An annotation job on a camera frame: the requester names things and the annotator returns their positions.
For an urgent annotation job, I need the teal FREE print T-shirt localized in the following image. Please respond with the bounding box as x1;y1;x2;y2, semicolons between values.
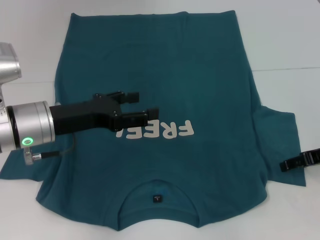
0;9;307;227

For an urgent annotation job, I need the left arm gripper cable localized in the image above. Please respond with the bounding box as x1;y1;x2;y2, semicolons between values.
23;132;76;166

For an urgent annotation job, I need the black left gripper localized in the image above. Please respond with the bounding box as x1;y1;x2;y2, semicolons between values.
49;90;161;138

